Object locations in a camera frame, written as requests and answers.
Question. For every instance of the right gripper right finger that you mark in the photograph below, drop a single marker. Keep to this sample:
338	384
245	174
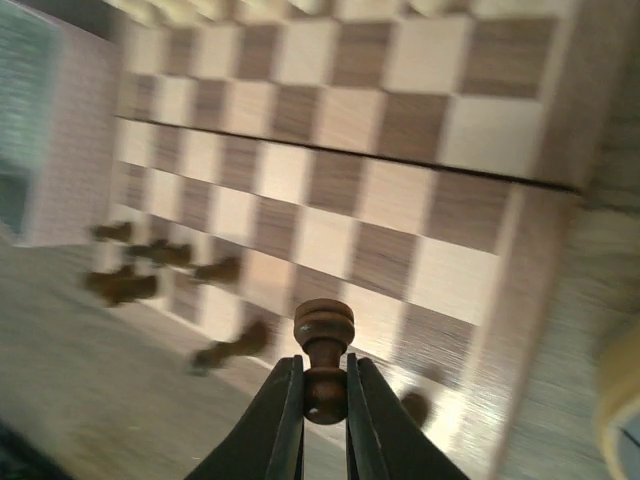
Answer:
383	442

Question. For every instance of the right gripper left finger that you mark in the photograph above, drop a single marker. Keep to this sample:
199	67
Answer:
268	440

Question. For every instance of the dark wooden chess piece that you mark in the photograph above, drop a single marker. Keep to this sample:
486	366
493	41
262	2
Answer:
121	286
252	341
120	232
417	406
324	328
178	255
225	271

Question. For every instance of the wooden chess board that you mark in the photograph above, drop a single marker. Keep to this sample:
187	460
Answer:
420	169

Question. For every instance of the yellow rimmed metal tin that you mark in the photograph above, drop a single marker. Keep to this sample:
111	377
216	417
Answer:
616	414

